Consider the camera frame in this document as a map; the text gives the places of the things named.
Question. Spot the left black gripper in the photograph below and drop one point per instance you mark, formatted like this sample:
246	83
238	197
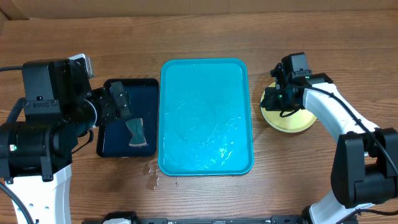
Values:
112	112

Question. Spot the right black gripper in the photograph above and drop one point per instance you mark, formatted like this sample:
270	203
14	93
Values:
273	104

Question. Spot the yellow-green plate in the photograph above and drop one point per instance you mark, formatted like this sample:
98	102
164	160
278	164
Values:
299	121

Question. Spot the green scouring sponge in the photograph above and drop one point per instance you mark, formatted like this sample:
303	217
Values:
136	128

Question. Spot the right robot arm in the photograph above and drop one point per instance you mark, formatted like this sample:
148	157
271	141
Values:
364	171

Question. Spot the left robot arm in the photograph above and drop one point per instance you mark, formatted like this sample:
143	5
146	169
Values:
42	131

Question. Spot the black plastic tray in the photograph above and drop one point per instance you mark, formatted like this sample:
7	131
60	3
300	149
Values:
114	138

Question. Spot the teal plastic tray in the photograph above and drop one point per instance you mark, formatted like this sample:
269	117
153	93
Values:
205	125

